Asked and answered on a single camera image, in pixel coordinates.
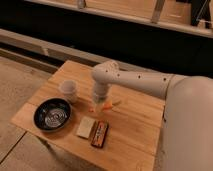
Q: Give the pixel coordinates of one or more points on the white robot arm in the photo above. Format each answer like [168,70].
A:
[188,114]

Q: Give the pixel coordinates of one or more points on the clear plastic cup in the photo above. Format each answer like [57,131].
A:
[69,89]

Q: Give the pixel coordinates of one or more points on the black bowl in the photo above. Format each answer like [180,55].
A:
[52,114]

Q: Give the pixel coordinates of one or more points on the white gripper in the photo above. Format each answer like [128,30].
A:
[100,94]

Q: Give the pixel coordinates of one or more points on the orange pepper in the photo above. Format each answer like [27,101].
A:
[107,105]

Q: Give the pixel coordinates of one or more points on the white sponge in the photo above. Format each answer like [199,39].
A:
[85,127]

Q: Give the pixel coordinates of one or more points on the brown chocolate bar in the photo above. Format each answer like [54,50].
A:
[100,134]

